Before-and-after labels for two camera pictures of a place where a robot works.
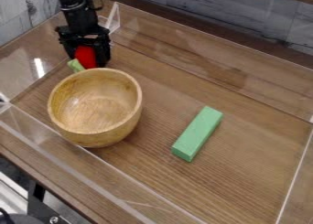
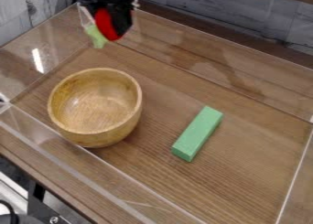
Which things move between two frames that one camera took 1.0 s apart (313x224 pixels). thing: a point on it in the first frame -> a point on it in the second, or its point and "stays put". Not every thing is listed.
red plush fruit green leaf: (84, 58) -> (106, 32)
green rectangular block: (191, 140) stays put
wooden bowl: (94, 104) stays put
